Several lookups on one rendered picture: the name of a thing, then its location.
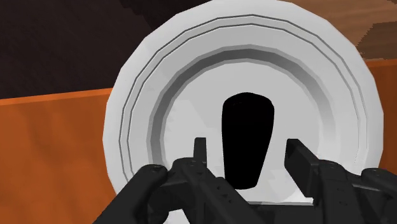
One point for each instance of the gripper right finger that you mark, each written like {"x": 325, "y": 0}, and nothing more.
{"x": 332, "y": 183}

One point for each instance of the orange wooden table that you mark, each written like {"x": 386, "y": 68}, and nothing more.
{"x": 46, "y": 155}

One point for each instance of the black tapered object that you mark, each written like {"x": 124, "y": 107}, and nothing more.
{"x": 247, "y": 139}

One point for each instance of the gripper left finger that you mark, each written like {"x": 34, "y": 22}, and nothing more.
{"x": 189, "y": 180}

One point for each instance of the white round plate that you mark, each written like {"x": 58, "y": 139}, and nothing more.
{"x": 192, "y": 93}

